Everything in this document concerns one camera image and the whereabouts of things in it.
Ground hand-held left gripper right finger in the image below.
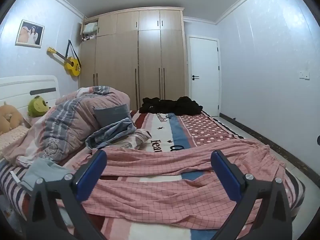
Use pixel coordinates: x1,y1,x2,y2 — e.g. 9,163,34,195
210,150,293,240

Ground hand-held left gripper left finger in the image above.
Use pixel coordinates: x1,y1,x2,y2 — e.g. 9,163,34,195
25,149,108,240

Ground pink checked pants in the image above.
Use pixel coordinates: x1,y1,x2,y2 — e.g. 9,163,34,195
71,139,287,230

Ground blue patterned cloth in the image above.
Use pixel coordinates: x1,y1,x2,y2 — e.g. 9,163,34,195
85,120,137,148

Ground light blue garment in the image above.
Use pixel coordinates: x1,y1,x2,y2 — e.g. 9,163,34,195
21,158,75,193

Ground pink and grey quilt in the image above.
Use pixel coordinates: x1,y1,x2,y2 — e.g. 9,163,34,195
2,86,132,167

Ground beige patterned cloth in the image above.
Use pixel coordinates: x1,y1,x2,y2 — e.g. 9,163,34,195
120,128,152,148

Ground grey pillow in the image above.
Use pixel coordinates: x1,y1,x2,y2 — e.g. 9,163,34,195
93,104,133,128

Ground striped printed blanket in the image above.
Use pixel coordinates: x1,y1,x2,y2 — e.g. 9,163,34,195
0,110,307,240

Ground black clothes pile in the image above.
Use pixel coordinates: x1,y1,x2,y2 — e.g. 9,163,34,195
139,96,203,116

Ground white door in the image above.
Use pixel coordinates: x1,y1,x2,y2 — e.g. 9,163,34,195
188,36,222,117

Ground green plush toy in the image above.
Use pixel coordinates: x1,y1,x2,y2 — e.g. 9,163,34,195
27,95,50,117

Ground pink knitted cushion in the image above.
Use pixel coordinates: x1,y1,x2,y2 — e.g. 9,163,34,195
0,126,29,150

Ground brown plush toy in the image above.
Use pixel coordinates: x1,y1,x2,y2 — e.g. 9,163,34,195
0,102,24,135

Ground yellow guitar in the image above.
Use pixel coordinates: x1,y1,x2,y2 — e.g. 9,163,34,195
46,39,81,77

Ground white headboard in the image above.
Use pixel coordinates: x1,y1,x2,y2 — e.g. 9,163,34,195
0,75,60,115

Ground wooden wardrobe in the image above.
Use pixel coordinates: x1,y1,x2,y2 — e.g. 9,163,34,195
79,7,188,110

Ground folded linens on shelf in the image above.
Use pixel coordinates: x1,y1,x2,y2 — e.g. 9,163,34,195
82,22,98,40

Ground framed wall picture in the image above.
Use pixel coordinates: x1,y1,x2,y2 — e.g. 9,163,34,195
15,19,45,48

